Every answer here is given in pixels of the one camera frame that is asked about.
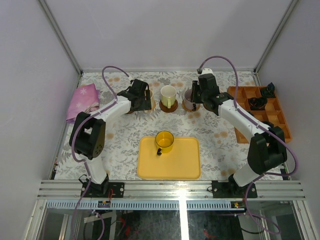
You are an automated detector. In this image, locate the orange compartment organizer tray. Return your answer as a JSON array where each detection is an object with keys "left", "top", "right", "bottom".
[{"left": 236, "top": 86, "right": 292, "bottom": 143}]

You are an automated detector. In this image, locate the blue slotted cable duct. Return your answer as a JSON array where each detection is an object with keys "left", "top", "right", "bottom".
[{"left": 46, "top": 200, "right": 232, "bottom": 211}]

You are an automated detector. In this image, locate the woven rattan coaster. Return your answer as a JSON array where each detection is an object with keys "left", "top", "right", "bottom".
[
  {"left": 144, "top": 100, "right": 156, "bottom": 113},
  {"left": 181, "top": 102, "right": 201, "bottom": 113}
]

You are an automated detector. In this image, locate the cream mug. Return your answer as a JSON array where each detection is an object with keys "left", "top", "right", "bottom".
[{"left": 145, "top": 89, "right": 154, "bottom": 101}]

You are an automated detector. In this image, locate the yellow serving tray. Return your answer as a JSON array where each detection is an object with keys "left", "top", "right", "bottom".
[{"left": 137, "top": 136, "right": 201, "bottom": 180}]

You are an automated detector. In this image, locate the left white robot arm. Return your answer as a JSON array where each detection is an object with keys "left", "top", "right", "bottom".
[{"left": 69, "top": 79, "right": 152, "bottom": 198}]

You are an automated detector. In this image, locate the yellow glass cup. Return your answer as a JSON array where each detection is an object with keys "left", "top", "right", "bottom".
[{"left": 155, "top": 130, "right": 175, "bottom": 156}]

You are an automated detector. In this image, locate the black item compartment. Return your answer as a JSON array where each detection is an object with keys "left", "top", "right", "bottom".
[
  {"left": 260, "top": 82, "right": 276, "bottom": 99},
  {"left": 248, "top": 97, "right": 268, "bottom": 111}
]

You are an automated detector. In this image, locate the purple snowflake cloth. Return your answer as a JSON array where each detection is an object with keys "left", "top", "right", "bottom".
[{"left": 66, "top": 83, "right": 100, "bottom": 123}]

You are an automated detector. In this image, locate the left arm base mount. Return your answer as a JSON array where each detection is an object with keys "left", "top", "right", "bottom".
[{"left": 83, "top": 175, "right": 125, "bottom": 199}]

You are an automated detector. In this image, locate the black item top compartment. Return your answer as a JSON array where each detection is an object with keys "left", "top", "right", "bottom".
[{"left": 260, "top": 82, "right": 276, "bottom": 99}]

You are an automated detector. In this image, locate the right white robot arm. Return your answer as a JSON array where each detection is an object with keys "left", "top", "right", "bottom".
[{"left": 191, "top": 68, "right": 288, "bottom": 198}]

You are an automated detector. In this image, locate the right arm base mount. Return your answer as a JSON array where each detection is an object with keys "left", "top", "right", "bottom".
[{"left": 211, "top": 172, "right": 258, "bottom": 199}]

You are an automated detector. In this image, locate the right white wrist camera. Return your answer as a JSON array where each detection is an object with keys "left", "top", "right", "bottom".
[{"left": 201, "top": 68, "right": 213, "bottom": 75}]

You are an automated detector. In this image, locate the purple mug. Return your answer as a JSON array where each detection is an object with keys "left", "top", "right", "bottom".
[{"left": 183, "top": 89, "right": 199, "bottom": 109}]

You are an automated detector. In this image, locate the white green-handled mug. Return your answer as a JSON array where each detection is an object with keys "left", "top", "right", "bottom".
[{"left": 160, "top": 85, "right": 177, "bottom": 109}]

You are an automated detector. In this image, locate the aluminium frame rail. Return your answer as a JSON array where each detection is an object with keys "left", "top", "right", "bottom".
[{"left": 37, "top": 180, "right": 306, "bottom": 201}]

